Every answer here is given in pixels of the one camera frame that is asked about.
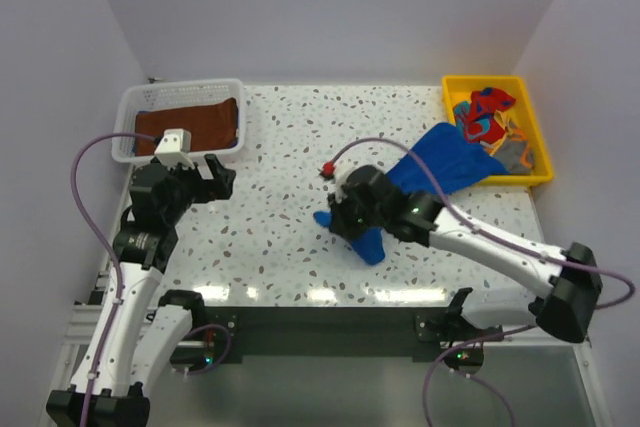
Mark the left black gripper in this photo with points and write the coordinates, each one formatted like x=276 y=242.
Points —
x=222 y=177

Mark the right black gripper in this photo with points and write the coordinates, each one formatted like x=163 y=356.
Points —
x=339 y=224

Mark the brown towel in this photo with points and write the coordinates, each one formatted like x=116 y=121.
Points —
x=212 y=127

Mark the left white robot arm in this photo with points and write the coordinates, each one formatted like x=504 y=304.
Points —
x=131 y=344

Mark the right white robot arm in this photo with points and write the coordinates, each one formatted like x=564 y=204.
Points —
x=554 y=289

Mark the white plastic laundry basket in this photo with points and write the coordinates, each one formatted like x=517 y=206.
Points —
x=171 y=95

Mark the red and blue cloth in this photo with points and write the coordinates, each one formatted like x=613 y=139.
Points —
x=481 y=118

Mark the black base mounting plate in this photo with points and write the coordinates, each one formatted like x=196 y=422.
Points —
x=409 y=332

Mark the grey cloth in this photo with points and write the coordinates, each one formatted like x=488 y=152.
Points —
x=517 y=157

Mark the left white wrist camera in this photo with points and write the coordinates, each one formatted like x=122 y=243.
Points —
x=173 y=149

